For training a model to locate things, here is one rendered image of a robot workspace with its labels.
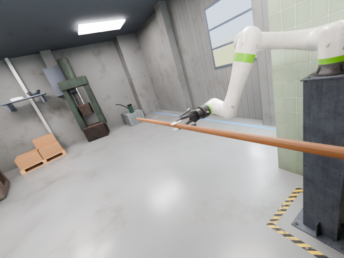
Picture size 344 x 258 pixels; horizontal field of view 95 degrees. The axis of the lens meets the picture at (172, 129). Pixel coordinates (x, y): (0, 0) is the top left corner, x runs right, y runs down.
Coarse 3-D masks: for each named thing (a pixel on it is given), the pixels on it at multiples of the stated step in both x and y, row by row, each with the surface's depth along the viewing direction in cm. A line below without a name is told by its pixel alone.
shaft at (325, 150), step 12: (144, 120) 145; (156, 120) 125; (204, 132) 76; (216, 132) 69; (228, 132) 64; (240, 132) 60; (264, 144) 52; (276, 144) 48; (288, 144) 45; (300, 144) 43; (312, 144) 41; (324, 144) 40; (336, 156) 37
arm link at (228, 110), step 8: (232, 64) 94; (240, 64) 90; (248, 64) 89; (232, 72) 95; (240, 72) 91; (248, 72) 92; (232, 80) 95; (240, 80) 93; (232, 88) 96; (240, 88) 95; (232, 96) 98; (240, 96) 98; (224, 104) 103; (232, 104) 99; (224, 112) 103; (232, 112) 101
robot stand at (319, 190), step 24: (312, 96) 90; (336, 96) 82; (312, 120) 95; (336, 120) 86; (336, 144) 91; (312, 168) 107; (336, 168) 96; (312, 192) 114; (336, 192) 101; (312, 216) 121; (336, 216) 107; (336, 240) 114
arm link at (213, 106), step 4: (212, 100) 111; (216, 100) 110; (220, 100) 110; (208, 104) 109; (212, 104) 109; (216, 104) 108; (212, 108) 109; (216, 108) 108; (212, 112) 110; (216, 112) 109
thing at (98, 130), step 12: (60, 60) 478; (72, 72) 500; (60, 84) 493; (72, 84) 502; (84, 84) 515; (72, 108) 523; (84, 108) 532; (96, 108) 543; (84, 120) 559; (84, 132) 538; (96, 132) 549; (108, 132) 575
